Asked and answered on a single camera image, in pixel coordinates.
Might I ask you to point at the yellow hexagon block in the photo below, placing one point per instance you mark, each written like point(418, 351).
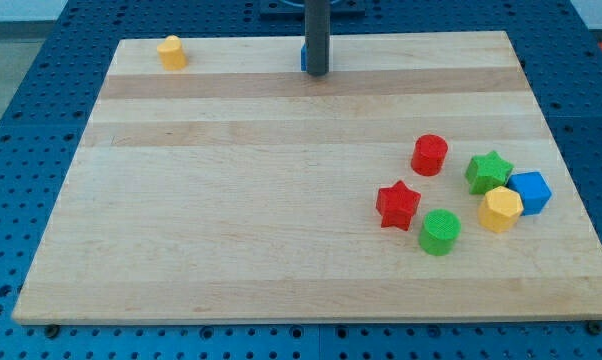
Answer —
point(500, 209)

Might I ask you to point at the grey cylindrical robot arm rod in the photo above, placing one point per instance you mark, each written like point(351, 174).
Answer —
point(317, 36)

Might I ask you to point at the blue cube block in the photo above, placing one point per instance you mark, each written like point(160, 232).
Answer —
point(533, 190)

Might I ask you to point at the blue block behind rod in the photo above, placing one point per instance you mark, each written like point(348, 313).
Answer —
point(303, 58)

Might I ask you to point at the green star block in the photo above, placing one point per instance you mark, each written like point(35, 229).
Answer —
point(486, 172)

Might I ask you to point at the red star block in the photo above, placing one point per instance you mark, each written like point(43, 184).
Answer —
point(397, 205)

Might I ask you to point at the wooden board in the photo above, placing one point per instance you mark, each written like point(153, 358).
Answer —
point(242, 190)

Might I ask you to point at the green cylinder block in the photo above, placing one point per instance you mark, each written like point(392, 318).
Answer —
point(439, 232)

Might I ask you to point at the red cylinder block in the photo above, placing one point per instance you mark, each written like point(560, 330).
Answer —
point(429, 155)

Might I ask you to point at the yellow heart block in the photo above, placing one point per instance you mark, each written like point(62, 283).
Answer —
point(171, 53)

